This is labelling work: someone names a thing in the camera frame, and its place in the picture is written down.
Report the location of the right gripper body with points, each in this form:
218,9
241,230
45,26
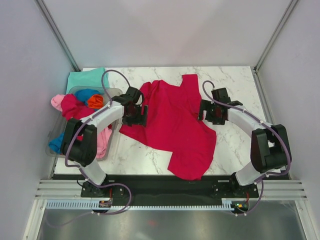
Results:
211,114

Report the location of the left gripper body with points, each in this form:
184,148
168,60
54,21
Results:
135,116

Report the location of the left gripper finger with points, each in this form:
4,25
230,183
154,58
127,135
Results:
144,116
130,121

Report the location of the crimson t shirt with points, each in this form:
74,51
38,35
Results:
75,108
173,126

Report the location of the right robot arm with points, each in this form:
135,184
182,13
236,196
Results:
269,149

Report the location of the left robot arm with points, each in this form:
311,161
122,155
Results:
80,141

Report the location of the light pink t shirt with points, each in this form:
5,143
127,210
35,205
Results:
103,140

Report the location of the orange t shirt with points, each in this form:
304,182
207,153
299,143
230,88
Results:
96,101

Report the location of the teal folded t shirt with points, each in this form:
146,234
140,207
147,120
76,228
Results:
89,78

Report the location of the clear plastic bin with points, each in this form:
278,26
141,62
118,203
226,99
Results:
104,138

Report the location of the blue t shirt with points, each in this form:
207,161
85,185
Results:
83,96

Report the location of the aluminium frame rail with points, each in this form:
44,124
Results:
268,114

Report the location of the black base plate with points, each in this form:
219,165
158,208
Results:
168,190

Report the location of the white cable duct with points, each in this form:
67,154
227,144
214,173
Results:
98,205

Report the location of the right aluminium frame post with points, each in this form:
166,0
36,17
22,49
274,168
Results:
277,31

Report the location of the aluminium frame post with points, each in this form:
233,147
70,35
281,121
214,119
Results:
277,31
57,34

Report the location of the left aluminium frame post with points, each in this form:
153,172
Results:
57,34

